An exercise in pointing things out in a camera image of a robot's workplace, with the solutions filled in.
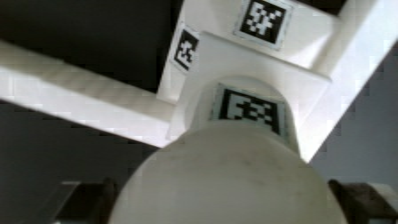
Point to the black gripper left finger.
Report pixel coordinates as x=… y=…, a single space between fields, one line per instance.
x=80 y=203

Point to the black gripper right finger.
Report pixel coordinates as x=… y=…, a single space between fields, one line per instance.
x=367 y=202

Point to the white lamp bulb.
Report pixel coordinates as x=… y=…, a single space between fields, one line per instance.
x=225 y=177

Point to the white lamp base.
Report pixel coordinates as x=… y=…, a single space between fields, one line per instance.
x=247 y=38

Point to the white front fence bar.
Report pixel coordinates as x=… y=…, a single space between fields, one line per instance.
x=76 y=95

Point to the white fence bar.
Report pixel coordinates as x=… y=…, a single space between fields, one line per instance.
x=362 y=41
x=76 y=95

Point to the white right fence bar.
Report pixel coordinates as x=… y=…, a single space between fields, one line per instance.
x=362 y=41

